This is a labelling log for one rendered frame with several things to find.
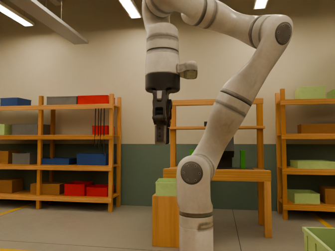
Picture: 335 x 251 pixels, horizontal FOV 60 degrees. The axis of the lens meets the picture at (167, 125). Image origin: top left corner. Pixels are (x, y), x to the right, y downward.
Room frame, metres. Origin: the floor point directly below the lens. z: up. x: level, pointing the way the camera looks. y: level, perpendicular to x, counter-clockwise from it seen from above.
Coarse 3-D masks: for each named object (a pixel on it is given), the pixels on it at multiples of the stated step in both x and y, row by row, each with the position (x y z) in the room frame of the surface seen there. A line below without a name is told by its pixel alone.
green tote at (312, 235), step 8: (304, 232) 1.15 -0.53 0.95; (312, 232) 1.16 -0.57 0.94; (320, 232) 1.16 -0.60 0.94; (328, 232) 1.15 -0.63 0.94; (304, 240) 1.16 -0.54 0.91; (312, 240) 1.07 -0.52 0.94; (320, 240) 1.02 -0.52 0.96; (328, 240) 1.15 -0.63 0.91; (304, 248) 1.17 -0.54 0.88; (312, 248) 1.08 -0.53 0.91; (320, 248) 1.00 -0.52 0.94; (328, 248) 0.94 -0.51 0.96
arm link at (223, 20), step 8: (208, 0) 0.64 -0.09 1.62; (216, 0) 0.65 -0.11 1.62; (208, 8) 0.63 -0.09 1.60; (216, 8) 0.64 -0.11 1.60; (224, 8) 0.66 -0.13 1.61; (208, 16) 0.64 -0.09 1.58; (216, 16) 0.65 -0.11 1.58; (224, 16) 0.66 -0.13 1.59; (232, 16) 0.68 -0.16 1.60; (240, 16) 0.73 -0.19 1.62; (248, 16) 0.75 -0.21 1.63; (256, 16) 0.76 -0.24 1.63; (200, 24) 0.66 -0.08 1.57; (208, 24) 0.66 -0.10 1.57; (216, 24) 0.66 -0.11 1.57; (224, 24) 0.67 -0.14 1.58; (232, 24) 0.70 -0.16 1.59; (240, 24) 0.73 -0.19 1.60; (248, 24) 0.75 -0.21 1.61; (224, 32) 0.71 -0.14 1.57; (232, 32) 0.73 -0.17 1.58; (240, 32) 0.75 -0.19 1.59; (248, 32) 0.76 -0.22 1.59; (240, 40) 0.78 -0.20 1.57; (248, 40) 0.78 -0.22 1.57; (256, 48) 0.78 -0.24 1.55
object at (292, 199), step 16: (304, 96) 4.89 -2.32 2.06; (320, 96) 4.83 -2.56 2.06; (304, 128) 4.93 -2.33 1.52; (320, 128) 4.87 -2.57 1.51; (304, 160) 5.26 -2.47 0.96; (320, 160) 5.23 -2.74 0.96; (288, 192) 5.23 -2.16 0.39; (304, 192) 5.27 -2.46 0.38; (320, 192) 5.11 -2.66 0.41; (288, 208) 4.85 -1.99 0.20; (304, 208) 4.81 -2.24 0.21; (320, 208) 4.77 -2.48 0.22
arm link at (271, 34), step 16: (272, 16) 0.71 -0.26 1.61; (288, 16) 0.71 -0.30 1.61; (256, 32) 0.74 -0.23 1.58; (272, 32) 0.70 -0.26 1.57; (288, 32) 0.72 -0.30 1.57; (272, 48) 0.72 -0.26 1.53; (256, 64) 0.72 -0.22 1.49; (272, 64) 0.74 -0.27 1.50; (240, 80) 0.73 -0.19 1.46; (256, 80) 0.73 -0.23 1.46; (240, 96) 0.74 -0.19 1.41
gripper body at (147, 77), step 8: (160, 72) 0.58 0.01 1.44; (152, 80) 0.59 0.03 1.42; (160, 80) 0.58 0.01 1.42; (168, 80) 0.58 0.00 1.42; (176, 80) 0.60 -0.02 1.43; (152, 88) 0.60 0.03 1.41; (160, 88) 0.58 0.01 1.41; (168, 88) 0.60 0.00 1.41; (176, 88) 0.60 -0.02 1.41; (168, 96) 0.65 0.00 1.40
